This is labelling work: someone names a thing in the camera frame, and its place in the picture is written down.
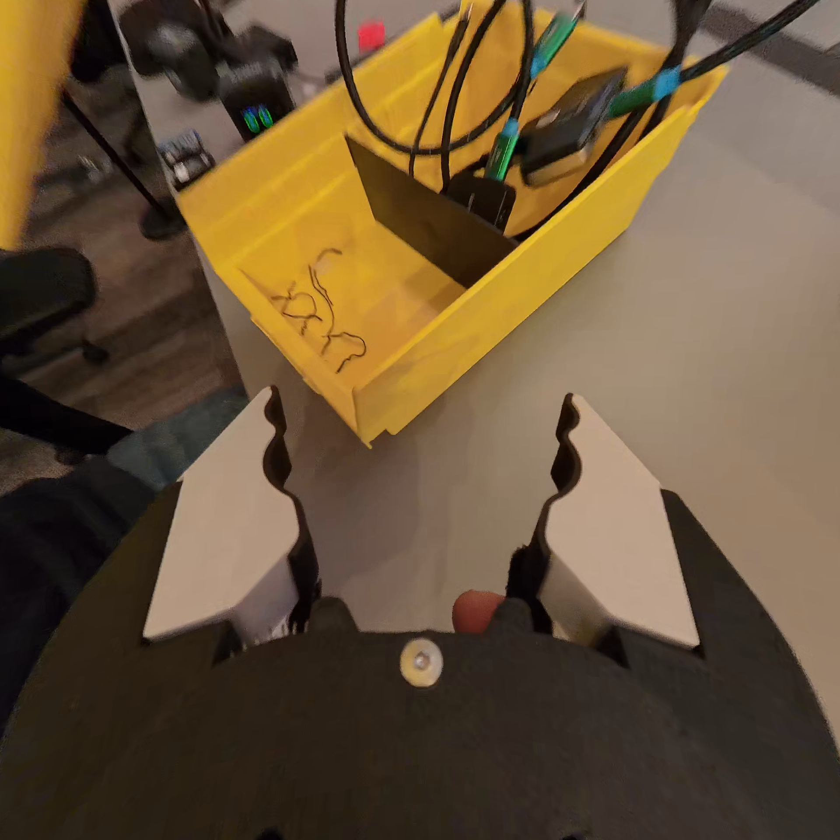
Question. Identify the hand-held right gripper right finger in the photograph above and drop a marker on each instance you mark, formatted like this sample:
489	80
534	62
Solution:
617	544

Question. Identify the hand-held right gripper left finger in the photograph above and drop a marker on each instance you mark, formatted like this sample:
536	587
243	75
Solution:
216	544

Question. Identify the yellow plastic bin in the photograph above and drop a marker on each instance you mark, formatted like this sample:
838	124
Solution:
295	197

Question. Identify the black square hub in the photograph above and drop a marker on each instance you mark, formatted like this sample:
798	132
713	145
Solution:
564	131

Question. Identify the person's blue jeans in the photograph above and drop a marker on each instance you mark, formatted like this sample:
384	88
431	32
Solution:
170	439

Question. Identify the pile of black twist ties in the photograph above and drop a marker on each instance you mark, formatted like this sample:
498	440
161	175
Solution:
326	302

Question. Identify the black office chair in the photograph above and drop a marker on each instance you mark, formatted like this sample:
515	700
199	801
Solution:
39	289

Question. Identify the black stand pole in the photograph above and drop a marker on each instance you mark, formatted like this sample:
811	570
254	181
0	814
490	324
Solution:
164	223

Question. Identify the black bin divider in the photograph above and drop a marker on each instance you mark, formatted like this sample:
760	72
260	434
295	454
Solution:
426	229

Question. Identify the black charger green lights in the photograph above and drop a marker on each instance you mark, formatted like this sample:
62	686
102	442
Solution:
256	85

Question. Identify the blurred yellow object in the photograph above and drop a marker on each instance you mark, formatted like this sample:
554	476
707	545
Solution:
33	98

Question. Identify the blurred black device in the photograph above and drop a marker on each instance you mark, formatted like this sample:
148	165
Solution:
170	46

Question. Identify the small red tag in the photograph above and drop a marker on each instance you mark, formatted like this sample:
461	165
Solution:
372	36

